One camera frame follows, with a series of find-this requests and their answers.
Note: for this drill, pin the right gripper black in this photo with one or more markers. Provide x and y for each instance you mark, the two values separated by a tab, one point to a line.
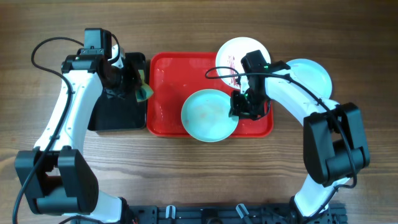
239	109

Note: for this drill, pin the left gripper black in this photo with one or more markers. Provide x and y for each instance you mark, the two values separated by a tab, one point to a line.
132	66

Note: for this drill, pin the green yellow sponge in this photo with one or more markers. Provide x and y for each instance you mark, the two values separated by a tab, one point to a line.
144	92

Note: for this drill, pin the light blue plate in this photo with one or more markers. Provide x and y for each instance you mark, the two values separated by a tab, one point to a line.
313	75
205	116

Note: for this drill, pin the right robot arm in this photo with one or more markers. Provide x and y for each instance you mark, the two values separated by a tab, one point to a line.
335	148

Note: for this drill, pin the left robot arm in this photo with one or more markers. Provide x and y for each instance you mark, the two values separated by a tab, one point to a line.
100	92

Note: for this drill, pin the black plastic tray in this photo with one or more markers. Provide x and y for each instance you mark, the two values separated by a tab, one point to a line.
111	114

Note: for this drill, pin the red plastic tray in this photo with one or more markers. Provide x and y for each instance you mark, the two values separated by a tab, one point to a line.
174	76

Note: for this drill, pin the white plate top right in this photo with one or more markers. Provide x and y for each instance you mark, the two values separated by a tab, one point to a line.
230	55

